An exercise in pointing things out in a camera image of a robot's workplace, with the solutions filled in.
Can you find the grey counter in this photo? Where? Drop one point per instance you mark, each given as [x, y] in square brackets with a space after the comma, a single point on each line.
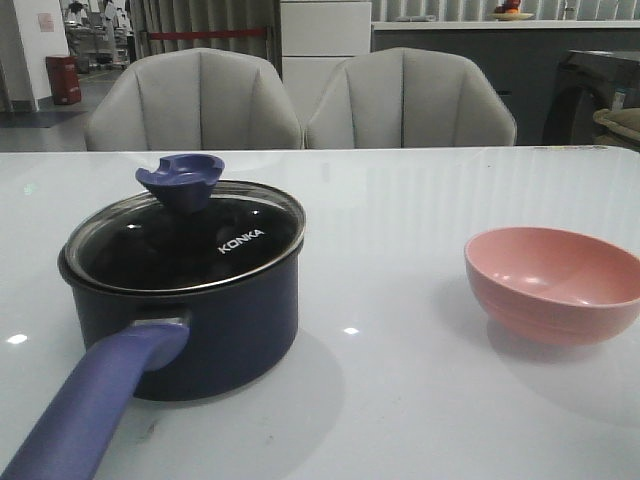
[520, 58]

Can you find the glass pot lid blue knob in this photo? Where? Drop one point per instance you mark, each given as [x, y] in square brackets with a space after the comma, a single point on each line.
[189, 230]

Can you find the left beige upholstered chair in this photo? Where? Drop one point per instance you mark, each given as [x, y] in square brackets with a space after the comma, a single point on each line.
[195, 99]

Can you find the beige upholstered chair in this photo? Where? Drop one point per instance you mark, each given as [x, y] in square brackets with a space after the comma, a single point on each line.
[409, 98]
[195, 99]

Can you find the pink bowl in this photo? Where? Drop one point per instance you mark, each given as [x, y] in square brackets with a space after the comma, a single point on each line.
[554, 286]

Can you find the white cabinet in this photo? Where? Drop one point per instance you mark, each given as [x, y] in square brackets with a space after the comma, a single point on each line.
[315, 37]

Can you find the dark appliance at right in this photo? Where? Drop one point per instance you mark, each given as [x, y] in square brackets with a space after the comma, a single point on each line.
[588, 81]

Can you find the dark blue saucepan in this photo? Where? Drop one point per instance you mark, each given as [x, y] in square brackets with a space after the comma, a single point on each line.
[165, 348]

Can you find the red trash bin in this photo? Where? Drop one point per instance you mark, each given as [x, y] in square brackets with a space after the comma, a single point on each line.
[63, 79]

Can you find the right beige upholstered chair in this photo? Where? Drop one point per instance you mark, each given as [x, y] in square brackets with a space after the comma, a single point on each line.
[409, 98]

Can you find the beige cushion at right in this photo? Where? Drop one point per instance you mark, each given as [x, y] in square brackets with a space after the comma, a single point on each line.
[618, 128]

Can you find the stanchion post with red belt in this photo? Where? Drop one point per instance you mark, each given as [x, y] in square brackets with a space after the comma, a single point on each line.
[153, 43]

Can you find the fruit plate on counter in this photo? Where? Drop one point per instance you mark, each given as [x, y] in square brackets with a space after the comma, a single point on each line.
[510, 10]

